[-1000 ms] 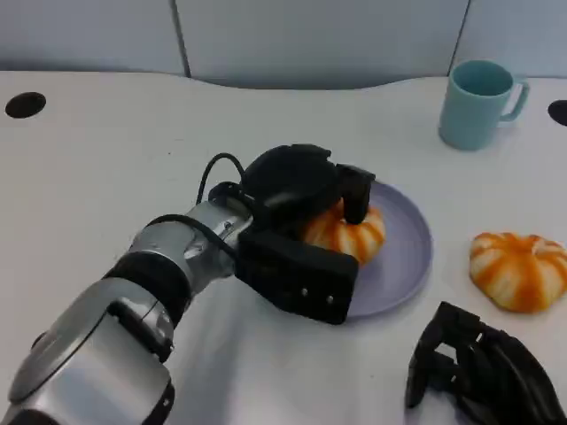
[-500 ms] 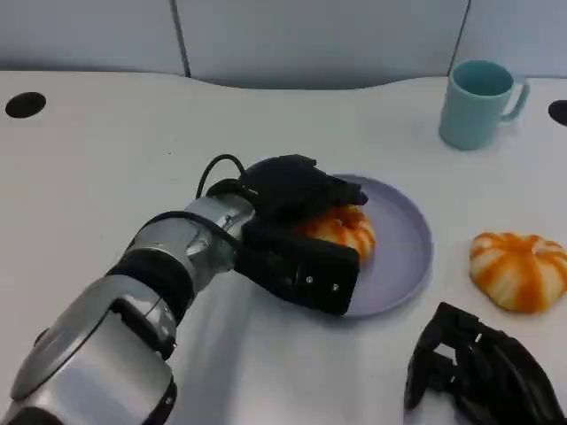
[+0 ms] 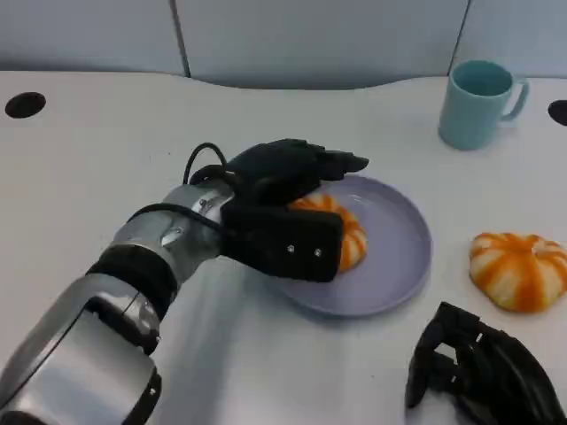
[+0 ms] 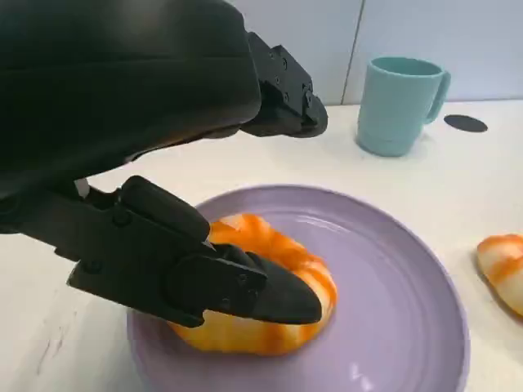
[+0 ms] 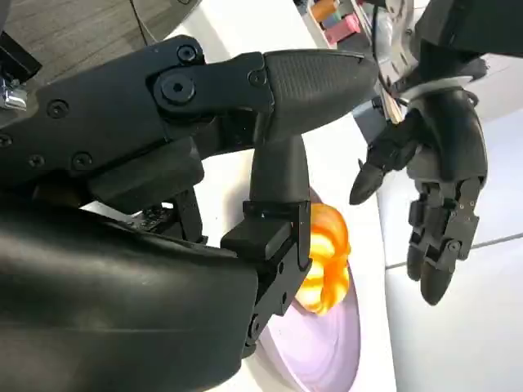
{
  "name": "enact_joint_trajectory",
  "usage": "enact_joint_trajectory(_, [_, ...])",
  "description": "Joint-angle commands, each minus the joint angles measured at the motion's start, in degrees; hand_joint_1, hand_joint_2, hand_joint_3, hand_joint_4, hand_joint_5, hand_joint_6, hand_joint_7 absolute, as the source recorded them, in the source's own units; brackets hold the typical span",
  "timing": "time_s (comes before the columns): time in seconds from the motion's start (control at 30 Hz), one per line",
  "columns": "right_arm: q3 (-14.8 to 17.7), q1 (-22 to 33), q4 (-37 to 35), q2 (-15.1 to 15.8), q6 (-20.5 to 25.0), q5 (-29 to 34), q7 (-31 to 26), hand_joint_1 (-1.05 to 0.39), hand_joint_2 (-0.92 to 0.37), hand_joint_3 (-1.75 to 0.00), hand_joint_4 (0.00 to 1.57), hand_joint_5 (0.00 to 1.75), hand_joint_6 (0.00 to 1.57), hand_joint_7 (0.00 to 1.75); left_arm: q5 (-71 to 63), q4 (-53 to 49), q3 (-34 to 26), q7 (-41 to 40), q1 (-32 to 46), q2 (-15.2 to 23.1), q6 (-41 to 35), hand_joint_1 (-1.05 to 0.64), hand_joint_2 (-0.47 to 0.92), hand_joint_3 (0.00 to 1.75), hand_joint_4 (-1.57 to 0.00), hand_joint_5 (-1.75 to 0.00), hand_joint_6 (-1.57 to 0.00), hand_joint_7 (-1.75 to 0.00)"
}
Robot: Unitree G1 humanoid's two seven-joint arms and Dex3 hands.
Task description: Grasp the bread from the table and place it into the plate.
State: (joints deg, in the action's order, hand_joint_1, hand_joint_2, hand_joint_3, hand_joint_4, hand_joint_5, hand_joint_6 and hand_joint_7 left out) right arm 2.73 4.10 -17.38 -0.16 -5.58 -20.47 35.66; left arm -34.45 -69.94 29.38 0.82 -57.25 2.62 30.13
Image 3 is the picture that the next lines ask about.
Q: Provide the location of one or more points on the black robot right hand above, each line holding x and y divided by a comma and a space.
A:
500, 376

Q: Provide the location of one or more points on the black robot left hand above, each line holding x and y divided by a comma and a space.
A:
274, 172

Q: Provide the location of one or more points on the orange and white bread roll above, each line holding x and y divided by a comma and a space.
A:
518, 270
352, 239

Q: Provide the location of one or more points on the grey partition panel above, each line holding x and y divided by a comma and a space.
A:
518, 26
319, 40
88, 31

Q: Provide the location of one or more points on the lilac plate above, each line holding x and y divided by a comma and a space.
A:
394, 248

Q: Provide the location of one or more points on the pale green mug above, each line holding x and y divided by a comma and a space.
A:
469, 119

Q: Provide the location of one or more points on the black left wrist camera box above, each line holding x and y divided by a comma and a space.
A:
283, 241

